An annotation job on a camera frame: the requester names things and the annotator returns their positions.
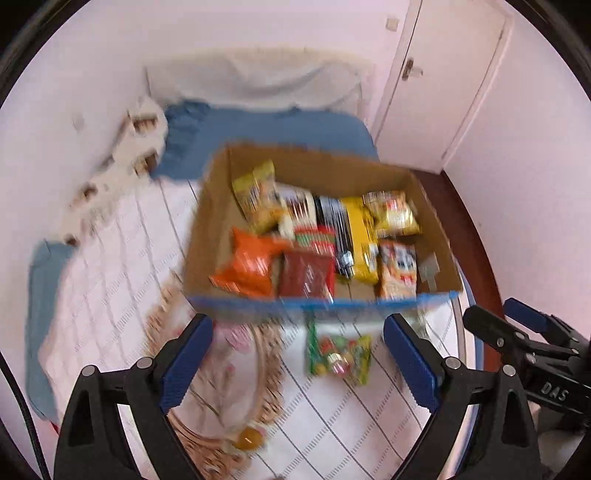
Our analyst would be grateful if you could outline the light blue cushion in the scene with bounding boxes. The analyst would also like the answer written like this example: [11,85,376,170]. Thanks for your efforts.
[25,240,77,423]

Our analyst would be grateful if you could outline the plain orange snack packet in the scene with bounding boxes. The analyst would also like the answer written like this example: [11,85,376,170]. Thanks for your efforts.
[209,227,289,298]

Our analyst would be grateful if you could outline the cardboard box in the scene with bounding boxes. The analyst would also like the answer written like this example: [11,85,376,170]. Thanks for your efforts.
[182,144,465,319]

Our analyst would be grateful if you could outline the blue pillow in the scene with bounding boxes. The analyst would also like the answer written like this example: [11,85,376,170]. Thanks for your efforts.
[150,99,382,181]

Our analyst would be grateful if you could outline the black snack packet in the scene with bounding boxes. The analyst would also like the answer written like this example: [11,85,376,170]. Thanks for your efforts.
[316,196,356,280]

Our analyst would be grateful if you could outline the white diamond-pattern cloth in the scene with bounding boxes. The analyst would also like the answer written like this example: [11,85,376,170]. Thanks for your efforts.
[37,178,483,480]

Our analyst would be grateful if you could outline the long yellow snack packet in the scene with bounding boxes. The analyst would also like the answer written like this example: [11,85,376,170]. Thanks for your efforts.
[342,198,382,284]

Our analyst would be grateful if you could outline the orange jelly cup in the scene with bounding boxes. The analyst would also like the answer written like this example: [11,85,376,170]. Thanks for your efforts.
[231,425,266,450]

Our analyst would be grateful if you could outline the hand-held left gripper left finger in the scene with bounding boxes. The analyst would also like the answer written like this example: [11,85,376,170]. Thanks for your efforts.
[53,313,215,480]

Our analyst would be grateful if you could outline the white chocolate stick packet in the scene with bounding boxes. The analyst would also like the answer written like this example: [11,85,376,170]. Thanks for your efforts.
[276,184,319,238]

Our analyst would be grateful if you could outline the yellow biscuit packet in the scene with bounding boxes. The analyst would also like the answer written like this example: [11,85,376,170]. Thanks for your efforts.
[232,159,287,234]

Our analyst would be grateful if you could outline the green candy packet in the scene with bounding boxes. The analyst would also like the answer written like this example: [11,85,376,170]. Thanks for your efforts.
[305,323,372,386]

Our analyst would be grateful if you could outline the yellow panda snack packet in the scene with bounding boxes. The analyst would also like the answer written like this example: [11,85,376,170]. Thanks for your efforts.
[363,190,421,238]

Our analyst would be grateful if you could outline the white door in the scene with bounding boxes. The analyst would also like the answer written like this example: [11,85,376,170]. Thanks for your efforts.
[372,0,515,174]

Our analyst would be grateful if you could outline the metal door handle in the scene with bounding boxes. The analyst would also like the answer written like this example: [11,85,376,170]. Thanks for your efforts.
[401,58,424,83]

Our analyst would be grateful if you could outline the dark red snack packet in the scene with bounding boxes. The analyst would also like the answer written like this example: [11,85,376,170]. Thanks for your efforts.
[277,249,335,301]

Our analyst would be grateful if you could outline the long red snack packet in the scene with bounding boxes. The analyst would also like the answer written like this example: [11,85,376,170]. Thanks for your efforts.
[293,224,337,257]

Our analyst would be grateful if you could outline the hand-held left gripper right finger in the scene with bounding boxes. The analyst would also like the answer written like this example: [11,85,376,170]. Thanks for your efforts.
[383,313,542,480]

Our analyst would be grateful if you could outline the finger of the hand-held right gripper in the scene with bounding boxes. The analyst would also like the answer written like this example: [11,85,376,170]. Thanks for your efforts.
[502,298,583,346]
[462,305,555,365]

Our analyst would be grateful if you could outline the cream pillow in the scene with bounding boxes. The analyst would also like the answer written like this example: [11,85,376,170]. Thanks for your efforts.
[222,46,376,121]

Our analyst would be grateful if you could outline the orange panda snack packet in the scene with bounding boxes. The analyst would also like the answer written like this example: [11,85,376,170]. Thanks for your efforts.
[378,240,419,301]

